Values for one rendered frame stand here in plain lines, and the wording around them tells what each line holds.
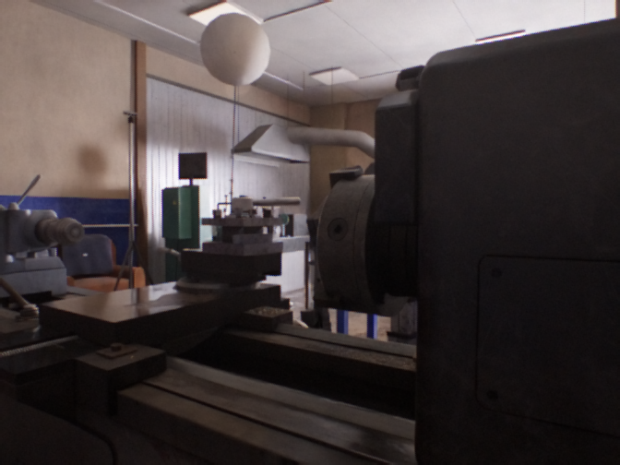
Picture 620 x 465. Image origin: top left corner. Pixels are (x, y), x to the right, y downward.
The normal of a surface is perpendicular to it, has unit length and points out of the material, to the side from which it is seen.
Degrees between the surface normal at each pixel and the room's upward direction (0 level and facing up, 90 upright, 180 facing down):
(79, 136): 90
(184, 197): 90
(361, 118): 90
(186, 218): 90
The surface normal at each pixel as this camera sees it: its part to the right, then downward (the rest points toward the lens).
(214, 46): -0.22, 0.42
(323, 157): -0.54, 0.04
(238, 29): 0.19, 0.18
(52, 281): 0.84, 0.02
